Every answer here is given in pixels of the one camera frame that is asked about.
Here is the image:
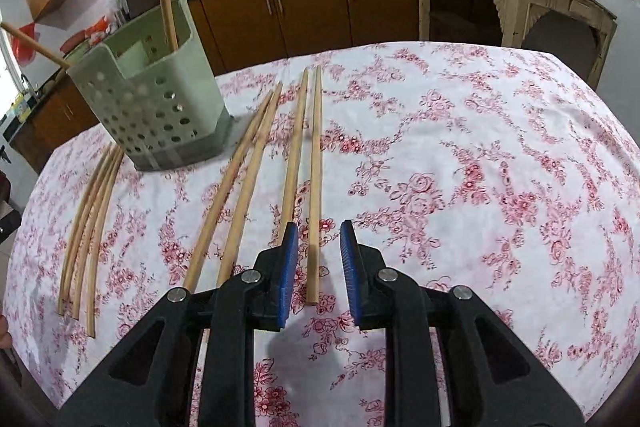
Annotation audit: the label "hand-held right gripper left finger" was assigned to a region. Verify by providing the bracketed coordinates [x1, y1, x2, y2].
[55, 222, 301, 427]

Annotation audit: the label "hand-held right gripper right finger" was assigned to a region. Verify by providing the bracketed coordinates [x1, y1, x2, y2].
[340, 219, 586, 427]

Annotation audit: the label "white slotted utensil holder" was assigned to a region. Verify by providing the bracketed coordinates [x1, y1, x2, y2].
[66, 0, 235, 172]

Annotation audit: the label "red floral tablecloth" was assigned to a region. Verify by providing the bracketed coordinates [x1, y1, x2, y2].
[2, 42, 640, 427]

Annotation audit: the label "brown lower kitchen cabinets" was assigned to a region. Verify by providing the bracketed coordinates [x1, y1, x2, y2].
[10, 0, 421, 172]

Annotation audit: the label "light green basin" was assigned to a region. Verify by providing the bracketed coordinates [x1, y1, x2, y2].
[64, 41, 103, 64]

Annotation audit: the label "red and white bag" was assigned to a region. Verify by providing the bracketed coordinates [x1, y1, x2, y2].
[87, 16, 112, 44]

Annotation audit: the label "yellow dish soap bottle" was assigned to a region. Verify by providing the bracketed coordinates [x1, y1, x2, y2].
[12, 92, 32, 124]

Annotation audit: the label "red basin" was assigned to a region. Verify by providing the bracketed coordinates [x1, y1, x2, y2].
[61, 29, 92, 55]

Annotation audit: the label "sink faucet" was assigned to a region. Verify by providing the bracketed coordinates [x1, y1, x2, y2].
[20, 74, 40, 102]

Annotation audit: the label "plain window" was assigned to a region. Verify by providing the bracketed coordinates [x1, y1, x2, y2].
[0, 27, 31, 118]

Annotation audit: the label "red bag on wall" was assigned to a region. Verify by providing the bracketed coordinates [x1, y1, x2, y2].
[12, 22, 40, 68]

